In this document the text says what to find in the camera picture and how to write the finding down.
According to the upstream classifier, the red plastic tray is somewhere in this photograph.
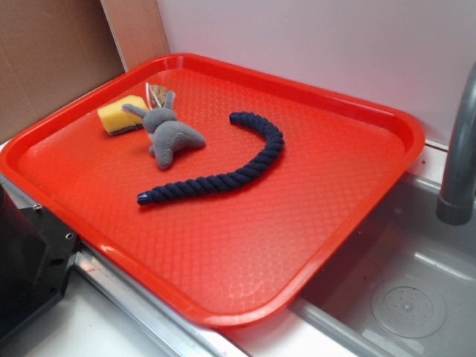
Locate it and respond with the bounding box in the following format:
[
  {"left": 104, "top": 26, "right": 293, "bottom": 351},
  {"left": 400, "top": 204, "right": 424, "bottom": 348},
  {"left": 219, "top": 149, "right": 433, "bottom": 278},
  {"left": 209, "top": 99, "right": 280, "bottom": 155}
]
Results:
[{"left": 1, "top": 54, "right": 425, "bottom": 327}]

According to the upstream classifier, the round sink drain cover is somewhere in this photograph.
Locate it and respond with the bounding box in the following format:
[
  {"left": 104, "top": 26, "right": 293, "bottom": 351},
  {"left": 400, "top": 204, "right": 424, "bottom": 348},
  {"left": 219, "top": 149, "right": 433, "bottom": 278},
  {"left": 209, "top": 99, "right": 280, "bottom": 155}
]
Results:
[{"left": 371, "top": 279, "right": 446, "bottom": 339}]

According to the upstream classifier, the grey plush bunny toy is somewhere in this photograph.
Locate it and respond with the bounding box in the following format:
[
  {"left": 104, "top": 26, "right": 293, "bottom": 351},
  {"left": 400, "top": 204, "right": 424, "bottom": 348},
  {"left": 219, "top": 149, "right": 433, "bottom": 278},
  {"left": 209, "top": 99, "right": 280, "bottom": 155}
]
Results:
[{"left": 122, "top": 91, "right": 205, "bottom": 170}]

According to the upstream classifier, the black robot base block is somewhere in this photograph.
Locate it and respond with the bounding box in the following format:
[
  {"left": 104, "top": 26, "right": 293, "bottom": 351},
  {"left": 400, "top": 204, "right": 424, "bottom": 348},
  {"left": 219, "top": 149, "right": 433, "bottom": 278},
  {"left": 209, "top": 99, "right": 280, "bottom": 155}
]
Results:
[{"left": 1, "top": 188, "right": 80, "bottom": 344}]

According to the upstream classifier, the brown cardboard panel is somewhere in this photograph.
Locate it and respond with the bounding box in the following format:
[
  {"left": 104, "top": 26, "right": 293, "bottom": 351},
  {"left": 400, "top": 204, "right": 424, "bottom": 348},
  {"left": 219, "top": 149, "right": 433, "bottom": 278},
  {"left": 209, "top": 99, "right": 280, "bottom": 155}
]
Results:
[{"left": 1, "top": 1, "right": 170, "bottom": 142}]

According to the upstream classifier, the grey plastic sink basin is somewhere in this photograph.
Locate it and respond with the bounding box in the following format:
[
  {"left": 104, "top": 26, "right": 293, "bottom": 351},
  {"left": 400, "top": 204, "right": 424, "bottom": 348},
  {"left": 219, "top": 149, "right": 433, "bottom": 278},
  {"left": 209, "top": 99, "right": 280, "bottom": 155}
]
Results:
[{"left": 226, "top": 173, "right": 476, "bottom": 357}]

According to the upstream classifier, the navy blue twisted rope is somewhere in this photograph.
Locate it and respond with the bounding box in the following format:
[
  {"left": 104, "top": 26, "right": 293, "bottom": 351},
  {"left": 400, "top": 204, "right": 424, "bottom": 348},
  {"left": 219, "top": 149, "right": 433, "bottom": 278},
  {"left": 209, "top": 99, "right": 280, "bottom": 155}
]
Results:
[{"left": 135, "top": 111, "right": 286, "bottom": 208}]

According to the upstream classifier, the grey faucet spout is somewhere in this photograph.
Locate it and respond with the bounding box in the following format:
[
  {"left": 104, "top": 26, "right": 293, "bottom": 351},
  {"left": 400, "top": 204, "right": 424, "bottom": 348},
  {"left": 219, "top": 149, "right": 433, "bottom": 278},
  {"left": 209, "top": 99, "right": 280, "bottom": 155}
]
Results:
[{"left": 436, "top": 68, "right": 475, "bottom": 225}]

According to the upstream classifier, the yellow sponge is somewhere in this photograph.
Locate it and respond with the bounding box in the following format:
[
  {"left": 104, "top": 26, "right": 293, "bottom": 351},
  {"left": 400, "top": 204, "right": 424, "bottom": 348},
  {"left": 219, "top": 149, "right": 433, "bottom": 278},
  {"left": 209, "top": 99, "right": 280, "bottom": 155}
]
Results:
[{"left": 97, "top": 95, "right": 148, "bottom": 135}]

